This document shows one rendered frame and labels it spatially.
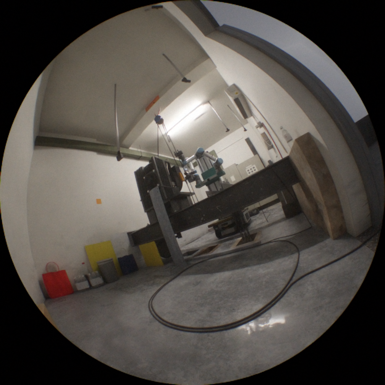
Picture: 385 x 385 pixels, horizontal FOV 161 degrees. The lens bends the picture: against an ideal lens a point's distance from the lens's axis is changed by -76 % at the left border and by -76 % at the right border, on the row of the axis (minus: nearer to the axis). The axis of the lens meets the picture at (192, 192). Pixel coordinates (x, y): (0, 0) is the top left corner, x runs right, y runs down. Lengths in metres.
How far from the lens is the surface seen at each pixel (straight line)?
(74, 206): 2.58
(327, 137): 0.85
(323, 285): 0.68
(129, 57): 2.52
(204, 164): 3.06
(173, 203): 1.86
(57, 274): 2.28
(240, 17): 8.06
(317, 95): 0.93
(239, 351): 0.55
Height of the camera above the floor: 0.46
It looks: 12 degrees up
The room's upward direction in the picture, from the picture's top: 21 degrees counter-clockwise
